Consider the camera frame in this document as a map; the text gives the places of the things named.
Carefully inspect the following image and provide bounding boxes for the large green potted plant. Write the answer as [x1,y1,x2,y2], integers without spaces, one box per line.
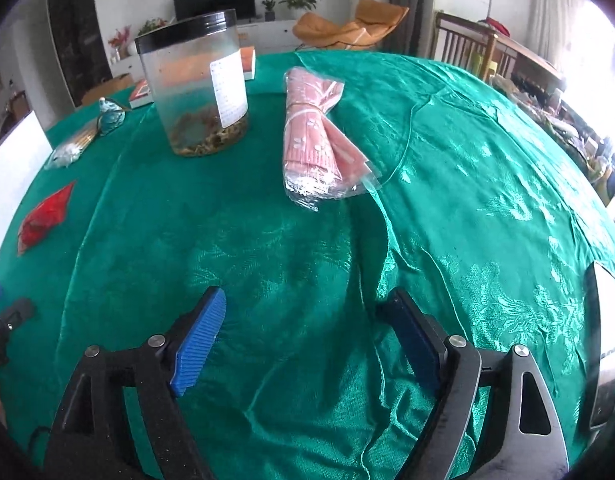
[278,0,323,16]

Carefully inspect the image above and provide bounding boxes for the red plastic packet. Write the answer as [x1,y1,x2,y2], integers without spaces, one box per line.
[17,180,77,257]

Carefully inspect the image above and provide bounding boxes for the wooden chair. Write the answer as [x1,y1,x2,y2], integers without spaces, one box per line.
[430,10,501,83]

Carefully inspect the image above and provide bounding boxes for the green patterned tablecloth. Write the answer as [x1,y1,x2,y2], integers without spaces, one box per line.
[0,50,615,480]

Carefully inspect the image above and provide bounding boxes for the red flower bouquet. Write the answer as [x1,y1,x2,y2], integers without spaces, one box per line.
[108,25,133,58]

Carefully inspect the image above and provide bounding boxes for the clear bag of white balls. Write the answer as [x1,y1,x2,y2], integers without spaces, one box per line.
[44,124,102,170]

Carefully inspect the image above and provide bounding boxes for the white television cabinet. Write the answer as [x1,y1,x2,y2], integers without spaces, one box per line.
[110,19,298,78]

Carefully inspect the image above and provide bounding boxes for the clear jar with black lid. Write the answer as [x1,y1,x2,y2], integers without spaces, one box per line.
[134,8,250,157]

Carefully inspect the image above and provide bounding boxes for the orange lounge chair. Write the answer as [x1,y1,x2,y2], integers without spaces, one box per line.
[292,0,411,52]

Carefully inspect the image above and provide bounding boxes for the teal ceramic ornament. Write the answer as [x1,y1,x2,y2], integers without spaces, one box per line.
[96,96,128,137]

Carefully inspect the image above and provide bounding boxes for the shiny silver framed object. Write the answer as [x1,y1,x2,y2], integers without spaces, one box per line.
[582,260,615,431]

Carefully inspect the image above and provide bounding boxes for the orange book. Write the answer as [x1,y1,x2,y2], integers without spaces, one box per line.
[128,46,257,110]

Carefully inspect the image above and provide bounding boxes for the black television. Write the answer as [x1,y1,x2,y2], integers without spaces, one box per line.
[173,0,255,23]

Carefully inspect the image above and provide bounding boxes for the cardboard box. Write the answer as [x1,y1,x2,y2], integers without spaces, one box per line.
[82,74,135,106]

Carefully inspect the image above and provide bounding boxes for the white board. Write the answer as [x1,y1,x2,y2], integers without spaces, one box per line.
[0,110,54,283]

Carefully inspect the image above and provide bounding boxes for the pink cloth roll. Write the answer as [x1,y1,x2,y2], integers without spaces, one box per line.
[282,66,383,212]

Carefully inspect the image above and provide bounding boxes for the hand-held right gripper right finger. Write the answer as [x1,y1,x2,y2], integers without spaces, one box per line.
[377,287,571,480]

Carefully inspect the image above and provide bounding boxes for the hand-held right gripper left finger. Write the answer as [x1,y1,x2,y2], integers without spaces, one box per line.
[44,286,228,480]

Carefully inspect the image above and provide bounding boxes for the dark display cabinet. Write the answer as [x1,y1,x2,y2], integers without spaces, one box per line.
[46,0,113,108]

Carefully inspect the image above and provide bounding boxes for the sheer window curtain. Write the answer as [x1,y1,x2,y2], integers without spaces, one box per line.
[530,0,603,76]

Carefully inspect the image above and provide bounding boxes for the grey curtain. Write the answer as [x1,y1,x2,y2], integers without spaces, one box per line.
[390,0,438,56]

